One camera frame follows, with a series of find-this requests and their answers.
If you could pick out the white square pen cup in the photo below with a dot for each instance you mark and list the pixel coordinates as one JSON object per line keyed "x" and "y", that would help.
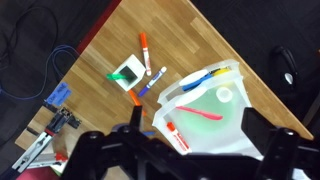
{"x": 135, "y": 65}

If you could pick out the blue marker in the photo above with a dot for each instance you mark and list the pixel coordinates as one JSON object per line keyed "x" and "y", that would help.
{"x": 149, "y": 133}
{"x": 196, "y": 83}

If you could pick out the silver clamp bar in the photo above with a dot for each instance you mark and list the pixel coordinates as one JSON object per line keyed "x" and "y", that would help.
{"x": 33, "y": 151}

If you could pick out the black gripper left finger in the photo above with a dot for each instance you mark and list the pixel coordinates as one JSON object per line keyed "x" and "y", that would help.
{"x": 137, "y": 117}

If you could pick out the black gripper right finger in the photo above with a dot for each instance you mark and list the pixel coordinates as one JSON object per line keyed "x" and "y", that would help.
{"x": 257, "y": 128}

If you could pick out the white oval object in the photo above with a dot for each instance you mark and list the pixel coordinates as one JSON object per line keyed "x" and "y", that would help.
{"x": 193, "y": 76}

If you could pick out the white translucent drawer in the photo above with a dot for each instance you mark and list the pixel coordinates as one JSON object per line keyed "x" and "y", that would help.
{"x": 206, "y": 133}
{"x": 170, "y": 93}

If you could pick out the small white round object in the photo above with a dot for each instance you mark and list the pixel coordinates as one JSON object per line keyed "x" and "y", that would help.
{"x": 224, "y": 94}

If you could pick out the purple and white marker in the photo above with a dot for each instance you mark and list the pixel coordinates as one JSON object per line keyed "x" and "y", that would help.
{"x": 152, "y": 81}

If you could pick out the orange capped white marker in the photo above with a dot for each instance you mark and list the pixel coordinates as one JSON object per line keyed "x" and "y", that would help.
{"x": 145, "y": 55}

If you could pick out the small red clip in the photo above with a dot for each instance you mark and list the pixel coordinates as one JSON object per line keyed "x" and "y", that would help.
{"x": 61, "y": 157}

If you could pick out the black clamp device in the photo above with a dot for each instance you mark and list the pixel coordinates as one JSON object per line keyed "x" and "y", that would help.
{"x": 61, "y": 118}

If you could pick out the black office chair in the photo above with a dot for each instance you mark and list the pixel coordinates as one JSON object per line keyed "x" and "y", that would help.
{"x": 283, "y": 63}

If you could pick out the pink plastic stick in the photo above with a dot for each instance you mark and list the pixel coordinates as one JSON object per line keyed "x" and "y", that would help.
{"x": 206, "y": 115}

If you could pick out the green marker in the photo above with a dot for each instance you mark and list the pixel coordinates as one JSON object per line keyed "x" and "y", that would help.
{"x": 115, "y": 76}

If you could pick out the blue label tag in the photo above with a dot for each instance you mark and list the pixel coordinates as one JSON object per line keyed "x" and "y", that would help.
{"x": 58, "y": 95}

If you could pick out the white translucent bottom drawer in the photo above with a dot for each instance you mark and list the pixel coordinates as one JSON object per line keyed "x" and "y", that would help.
{"x": 170, "y": 93}

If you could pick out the red and white marker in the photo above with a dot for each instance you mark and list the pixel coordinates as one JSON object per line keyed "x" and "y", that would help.
{"x": 176, "y": 135}

